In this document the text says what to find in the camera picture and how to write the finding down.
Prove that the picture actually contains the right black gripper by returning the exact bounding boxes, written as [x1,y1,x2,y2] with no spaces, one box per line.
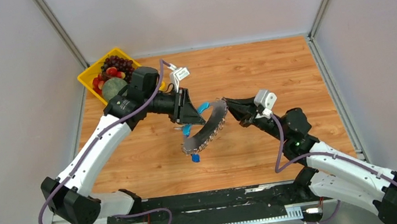
[220,91,289,150]

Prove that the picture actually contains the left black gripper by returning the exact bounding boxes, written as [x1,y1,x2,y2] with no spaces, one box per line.
[143,84,206,133]

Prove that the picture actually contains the metal key plate blue handle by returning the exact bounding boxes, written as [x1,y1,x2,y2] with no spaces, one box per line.
[181,99,228,155]

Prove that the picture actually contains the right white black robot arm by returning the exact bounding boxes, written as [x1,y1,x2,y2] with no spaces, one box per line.
[225,89,397,224]

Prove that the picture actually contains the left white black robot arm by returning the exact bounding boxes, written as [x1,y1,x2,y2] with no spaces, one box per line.
[39,61,206,224]

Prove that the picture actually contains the key with blue tag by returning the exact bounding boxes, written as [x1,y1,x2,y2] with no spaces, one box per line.
[191,153,201,163]

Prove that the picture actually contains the dark purple grape bunch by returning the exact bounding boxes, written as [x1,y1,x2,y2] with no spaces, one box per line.
[100,55,136,83]

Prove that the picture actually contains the green melon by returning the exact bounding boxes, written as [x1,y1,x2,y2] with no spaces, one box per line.
[102,78,127,102]

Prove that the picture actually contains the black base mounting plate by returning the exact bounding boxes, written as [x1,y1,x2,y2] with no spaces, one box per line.
[107,181,326,224]

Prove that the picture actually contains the yellow plastic fruit basket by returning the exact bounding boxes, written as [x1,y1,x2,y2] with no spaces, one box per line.
[73,41,168,109]

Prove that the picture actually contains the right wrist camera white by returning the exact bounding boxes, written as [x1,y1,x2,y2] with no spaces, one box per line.
[253,89,277,119]

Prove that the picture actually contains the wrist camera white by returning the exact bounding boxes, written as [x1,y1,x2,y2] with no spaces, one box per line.
[253,89,277,119]
[167,63,190,92]

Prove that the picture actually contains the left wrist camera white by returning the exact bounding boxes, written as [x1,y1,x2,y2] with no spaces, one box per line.
[167,63,190,92]

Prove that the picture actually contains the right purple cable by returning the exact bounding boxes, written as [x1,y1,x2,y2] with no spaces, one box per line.
[266,95,397,224]

